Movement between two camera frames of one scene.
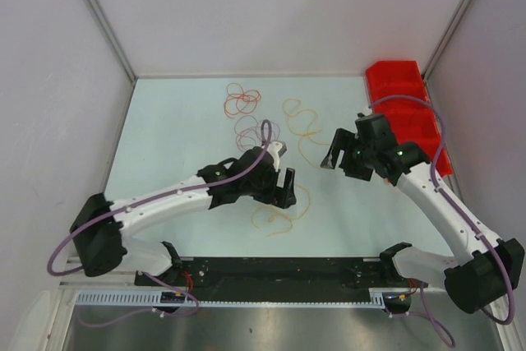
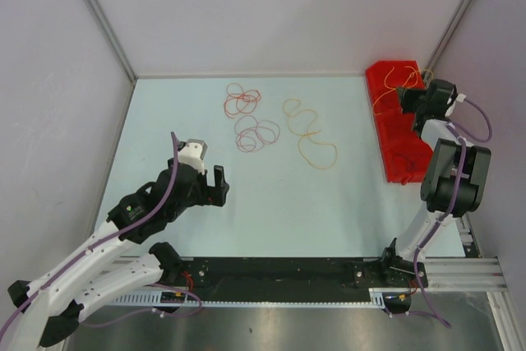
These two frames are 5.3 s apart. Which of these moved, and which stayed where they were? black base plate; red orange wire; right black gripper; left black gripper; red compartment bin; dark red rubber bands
Moved: left black gripper; right black gripper
Stayed: black base plate; red compartment bin; dark red rubber bands; red orange wire
